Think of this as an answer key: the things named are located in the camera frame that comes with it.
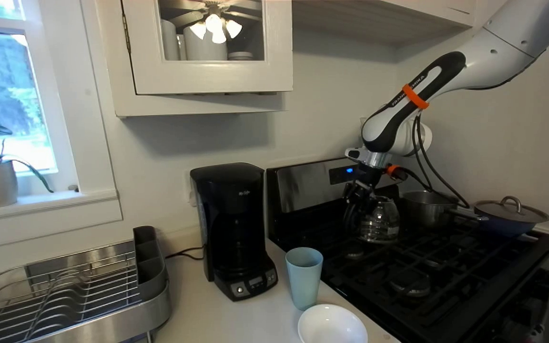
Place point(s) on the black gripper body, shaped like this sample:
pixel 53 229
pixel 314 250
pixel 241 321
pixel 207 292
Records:
pixel 373 178

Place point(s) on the clear glass coffee jar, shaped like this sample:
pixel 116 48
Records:
pixel 377 222

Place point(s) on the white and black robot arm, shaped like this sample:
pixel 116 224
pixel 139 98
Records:
pixel 478 64

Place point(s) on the black drip coffee maker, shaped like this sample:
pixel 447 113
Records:
pixel 234 229

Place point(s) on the stainless steel saucepan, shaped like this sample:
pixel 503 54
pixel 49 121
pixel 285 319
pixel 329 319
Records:
pixel 428 210

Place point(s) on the light blue plastic cup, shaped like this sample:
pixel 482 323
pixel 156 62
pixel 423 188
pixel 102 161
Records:
pixel 304 277

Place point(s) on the white bowl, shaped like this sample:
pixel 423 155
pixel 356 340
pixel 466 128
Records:
pixel 333 325

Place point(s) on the blue bowl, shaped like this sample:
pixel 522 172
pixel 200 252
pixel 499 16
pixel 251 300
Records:
pixel 508 226

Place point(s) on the white range hood cabinet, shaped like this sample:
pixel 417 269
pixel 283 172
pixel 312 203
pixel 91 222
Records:
pixel 390 20

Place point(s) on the white jug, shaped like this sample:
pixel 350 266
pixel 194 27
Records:
pixel 203 47

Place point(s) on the dark grey utensil holder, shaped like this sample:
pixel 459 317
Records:
pixel 150 260

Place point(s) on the stainless steel dish rack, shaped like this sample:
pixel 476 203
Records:
pixel 66 306

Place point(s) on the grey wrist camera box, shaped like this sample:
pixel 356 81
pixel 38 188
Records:
pixel 354 153

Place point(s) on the white glass-door wall cabinet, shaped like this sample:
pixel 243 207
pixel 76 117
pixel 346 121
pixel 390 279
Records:
pixel 142 77

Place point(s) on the white window frame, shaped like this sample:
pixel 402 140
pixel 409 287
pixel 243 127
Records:
pixel 66 127

